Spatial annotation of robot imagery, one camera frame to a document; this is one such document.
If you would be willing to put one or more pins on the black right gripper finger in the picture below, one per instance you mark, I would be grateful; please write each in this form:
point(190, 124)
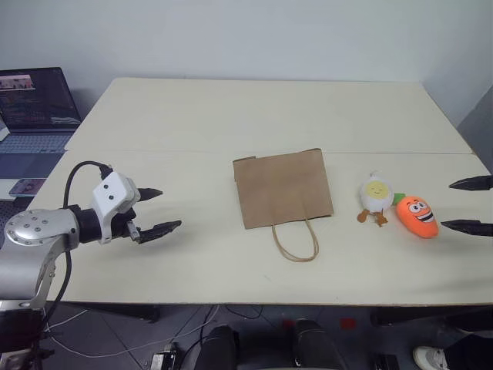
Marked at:
point(471, 227)
point(473, 183)

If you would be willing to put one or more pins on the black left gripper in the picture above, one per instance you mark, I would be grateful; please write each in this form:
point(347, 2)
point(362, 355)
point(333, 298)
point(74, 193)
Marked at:
point(121, 225)

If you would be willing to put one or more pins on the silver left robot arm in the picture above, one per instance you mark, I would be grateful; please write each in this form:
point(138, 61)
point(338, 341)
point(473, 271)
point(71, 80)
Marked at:
point(34, 231)

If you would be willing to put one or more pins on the orange carrot plush toy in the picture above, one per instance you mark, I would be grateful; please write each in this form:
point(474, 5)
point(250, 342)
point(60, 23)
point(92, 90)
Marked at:
point(418, 216)

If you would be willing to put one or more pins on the white egg plush toy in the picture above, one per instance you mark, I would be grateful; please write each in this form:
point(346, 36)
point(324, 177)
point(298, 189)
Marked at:
point(375, 192)

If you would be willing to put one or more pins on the dark trouser leg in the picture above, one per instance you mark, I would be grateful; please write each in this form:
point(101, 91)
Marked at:
point(470, 352)

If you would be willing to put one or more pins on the smartphone with lit screen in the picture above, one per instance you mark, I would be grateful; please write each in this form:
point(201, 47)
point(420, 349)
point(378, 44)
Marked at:
point(27, 187)

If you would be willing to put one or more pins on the dark side desk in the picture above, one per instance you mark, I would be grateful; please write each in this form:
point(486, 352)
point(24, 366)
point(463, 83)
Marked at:
point(31, 165)

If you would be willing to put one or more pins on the white sneaker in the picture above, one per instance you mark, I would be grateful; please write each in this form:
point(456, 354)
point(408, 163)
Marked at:
point(429, 358)

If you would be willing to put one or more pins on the black metal floor box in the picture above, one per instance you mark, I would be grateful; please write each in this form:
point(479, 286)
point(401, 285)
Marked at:
point(165, 356)

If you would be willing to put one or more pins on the black rounded shape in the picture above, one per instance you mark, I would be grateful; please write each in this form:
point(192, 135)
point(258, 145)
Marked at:
point(316, 347)
point(217, 348)

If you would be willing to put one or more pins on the open grey laptop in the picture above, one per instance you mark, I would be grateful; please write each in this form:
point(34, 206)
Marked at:
point(34, 100)

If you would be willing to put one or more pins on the black metal stand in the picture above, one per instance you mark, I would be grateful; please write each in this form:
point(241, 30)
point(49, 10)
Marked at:
point(19, 331)

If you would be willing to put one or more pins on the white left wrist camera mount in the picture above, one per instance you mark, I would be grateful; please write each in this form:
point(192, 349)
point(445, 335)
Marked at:
point(111, 192)

